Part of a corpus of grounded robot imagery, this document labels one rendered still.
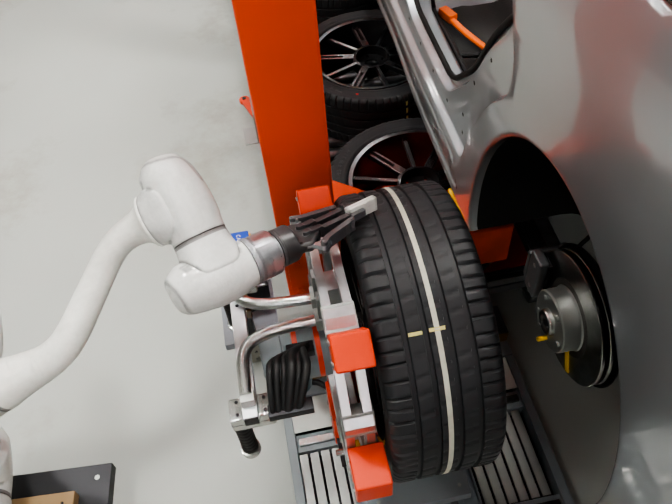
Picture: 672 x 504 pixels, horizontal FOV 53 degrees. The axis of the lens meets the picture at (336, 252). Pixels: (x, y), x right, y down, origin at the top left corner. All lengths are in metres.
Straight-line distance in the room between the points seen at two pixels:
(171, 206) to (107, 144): 2.37
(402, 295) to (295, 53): 0.55
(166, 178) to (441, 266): 0.53
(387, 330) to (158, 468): 1.38
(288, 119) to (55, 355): 0.69
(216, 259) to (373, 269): 0.30
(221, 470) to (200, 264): 1.32
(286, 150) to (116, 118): 2.18
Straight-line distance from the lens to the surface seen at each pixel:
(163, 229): 1.23
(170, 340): 2.71
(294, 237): 1.27
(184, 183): 1.22
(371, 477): 1.41
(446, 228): 1.35
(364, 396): 1.34
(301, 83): 1.50
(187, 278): 1.20
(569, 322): 1.59
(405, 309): 1.27
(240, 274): 1.21
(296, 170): 1.66
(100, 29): 4.44
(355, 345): 1.23
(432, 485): 2.11
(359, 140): 2.55
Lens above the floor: 2.20
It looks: 51 degrees down
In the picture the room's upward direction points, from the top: 6 degrees counter-clockwise
